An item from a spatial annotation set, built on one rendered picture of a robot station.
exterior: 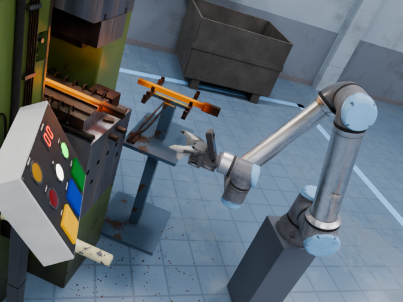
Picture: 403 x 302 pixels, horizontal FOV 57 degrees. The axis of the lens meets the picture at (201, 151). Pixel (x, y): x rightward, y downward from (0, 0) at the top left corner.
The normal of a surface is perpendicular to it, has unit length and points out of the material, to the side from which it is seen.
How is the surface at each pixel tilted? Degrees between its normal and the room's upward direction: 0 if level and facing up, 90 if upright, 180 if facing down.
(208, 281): 0
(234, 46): 90
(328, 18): 90
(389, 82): 90
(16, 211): 90
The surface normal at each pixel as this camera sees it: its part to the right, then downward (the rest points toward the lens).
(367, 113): -0.04, 0.42
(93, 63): -0.25, 0.46
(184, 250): 0.31, -0.80
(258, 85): 0.15, 0.58
